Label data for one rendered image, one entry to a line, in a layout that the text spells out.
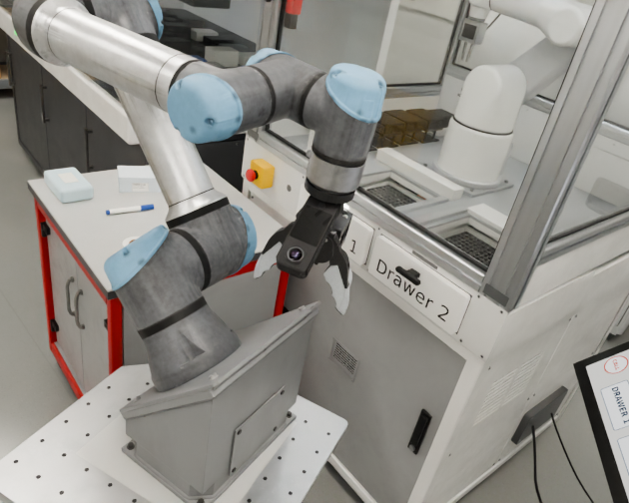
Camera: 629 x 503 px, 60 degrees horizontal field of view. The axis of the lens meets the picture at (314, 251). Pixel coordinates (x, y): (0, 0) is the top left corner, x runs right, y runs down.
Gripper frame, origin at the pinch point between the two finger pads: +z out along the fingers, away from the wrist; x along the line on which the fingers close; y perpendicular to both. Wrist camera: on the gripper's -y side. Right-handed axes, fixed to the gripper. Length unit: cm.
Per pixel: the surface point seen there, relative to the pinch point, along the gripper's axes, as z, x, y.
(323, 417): 31.5, -9.8, 7.7
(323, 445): 31.1, -11.9, 1.4
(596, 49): -40, -29, 42
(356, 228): 19, 2, 59
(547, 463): 106, -89, 95
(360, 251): 24, -1, 57
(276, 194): 31, 32, 80
